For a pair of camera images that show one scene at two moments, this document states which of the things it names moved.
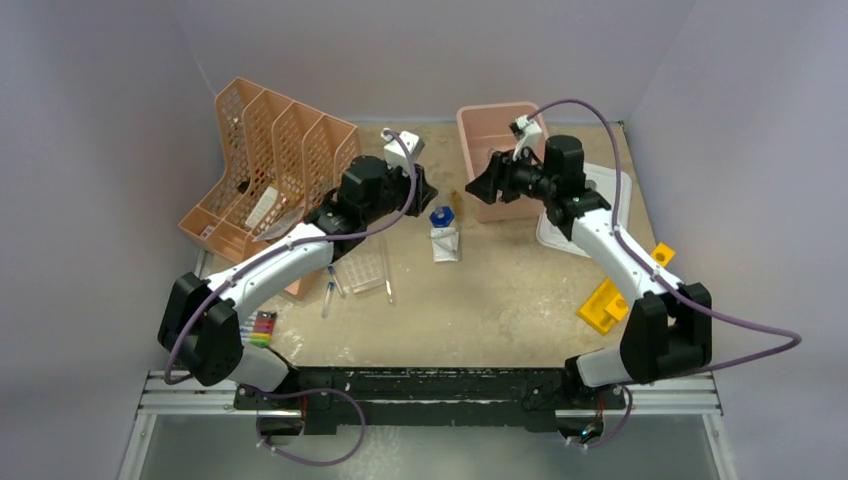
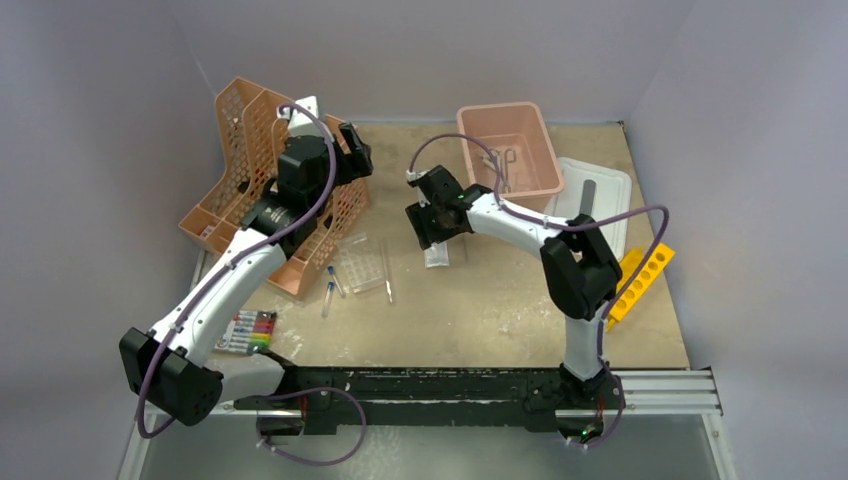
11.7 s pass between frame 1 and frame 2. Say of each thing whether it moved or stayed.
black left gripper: moved
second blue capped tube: stayed
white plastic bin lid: stayed
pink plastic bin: stayed
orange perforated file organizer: stayed
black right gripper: moved
